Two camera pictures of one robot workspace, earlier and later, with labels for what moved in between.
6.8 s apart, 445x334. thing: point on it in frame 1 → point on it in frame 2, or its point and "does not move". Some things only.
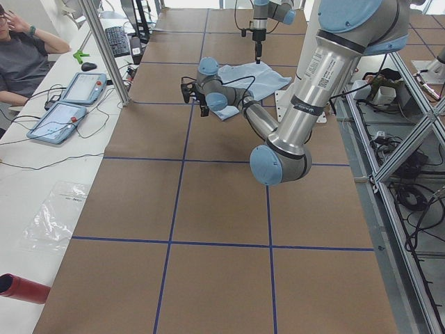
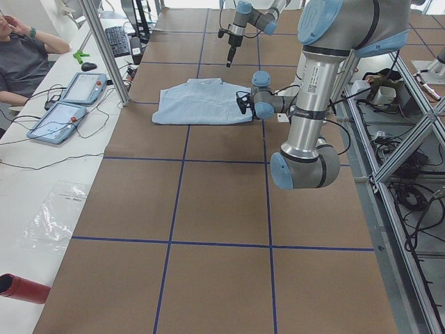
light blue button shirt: x=259 y=79 → x=201 y=101
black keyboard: x=118 y=41 does not move
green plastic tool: x=79 y=54 does not move
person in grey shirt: x=24 y=58 does not move
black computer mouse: x=87 y=66 does not move
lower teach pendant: x=58 y=123 does not move
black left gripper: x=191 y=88 → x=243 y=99
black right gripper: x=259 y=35 → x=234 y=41
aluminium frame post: x=107 y=51 does not move
